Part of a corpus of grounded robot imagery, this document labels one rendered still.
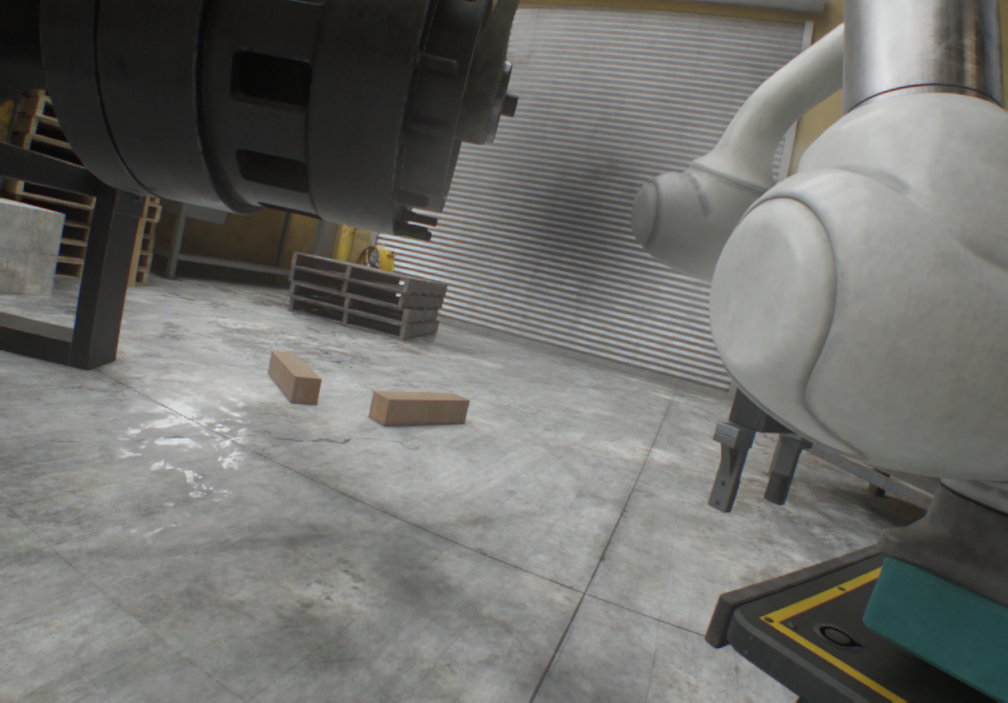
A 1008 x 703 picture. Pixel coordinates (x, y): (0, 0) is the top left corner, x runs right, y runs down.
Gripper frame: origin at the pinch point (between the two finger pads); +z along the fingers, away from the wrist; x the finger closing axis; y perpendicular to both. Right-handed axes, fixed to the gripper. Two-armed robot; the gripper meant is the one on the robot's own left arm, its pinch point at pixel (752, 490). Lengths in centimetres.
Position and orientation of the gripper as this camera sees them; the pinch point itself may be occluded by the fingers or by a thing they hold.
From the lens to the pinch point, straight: 74.6
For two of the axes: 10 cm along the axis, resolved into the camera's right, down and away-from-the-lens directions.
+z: -2.3, 9.7, 0.7
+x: -8.3, -1.6, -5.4
